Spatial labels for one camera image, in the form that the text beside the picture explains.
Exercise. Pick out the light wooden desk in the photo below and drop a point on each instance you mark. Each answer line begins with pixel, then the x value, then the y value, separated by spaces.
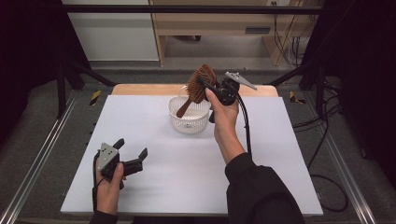
pixel 211 23

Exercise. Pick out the black metal stand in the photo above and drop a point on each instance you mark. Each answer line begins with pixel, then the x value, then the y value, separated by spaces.
pixel 320 90
pixel 60 90

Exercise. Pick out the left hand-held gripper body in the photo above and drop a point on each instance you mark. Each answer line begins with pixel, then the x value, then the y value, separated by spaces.
pixel 107 157

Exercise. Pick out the black horizontal frame bar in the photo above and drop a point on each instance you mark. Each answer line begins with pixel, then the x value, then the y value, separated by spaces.
pixel 124 8

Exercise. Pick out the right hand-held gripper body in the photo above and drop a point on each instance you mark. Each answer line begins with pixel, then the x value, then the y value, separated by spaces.
pixel 227 91

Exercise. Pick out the brown wooden hairbrush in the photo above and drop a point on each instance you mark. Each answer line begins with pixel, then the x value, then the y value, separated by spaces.
pixel 194 84

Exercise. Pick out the white plastic basket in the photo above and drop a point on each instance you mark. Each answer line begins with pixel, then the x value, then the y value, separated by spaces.
pixel 191 123

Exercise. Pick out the white table mat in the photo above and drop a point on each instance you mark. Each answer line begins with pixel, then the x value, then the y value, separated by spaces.
pixel 174 174

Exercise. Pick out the black curtain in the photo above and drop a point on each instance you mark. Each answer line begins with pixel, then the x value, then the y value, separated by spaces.
pixel 25 46
pixel 367 62

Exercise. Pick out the person's right hand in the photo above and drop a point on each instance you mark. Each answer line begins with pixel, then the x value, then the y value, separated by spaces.
pixel 225 119

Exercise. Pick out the person's left hand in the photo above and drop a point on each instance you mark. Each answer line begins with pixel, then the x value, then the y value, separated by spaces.
pixel 107 193

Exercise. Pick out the aluminium floor rail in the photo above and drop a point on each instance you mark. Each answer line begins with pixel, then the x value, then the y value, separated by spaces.
pixel 350 186
pixel 35 168

